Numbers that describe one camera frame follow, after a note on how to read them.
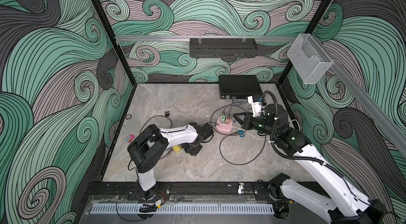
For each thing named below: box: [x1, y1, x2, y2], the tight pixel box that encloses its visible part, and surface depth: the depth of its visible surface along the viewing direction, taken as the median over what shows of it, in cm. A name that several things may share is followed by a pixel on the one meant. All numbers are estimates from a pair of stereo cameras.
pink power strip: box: [215, 117, 233, 134], surface depth 95 cm
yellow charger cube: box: [172, 144, 181, 153], surface depth 87 cm
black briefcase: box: [218, 75, 263, 99], surface depth 117 cm
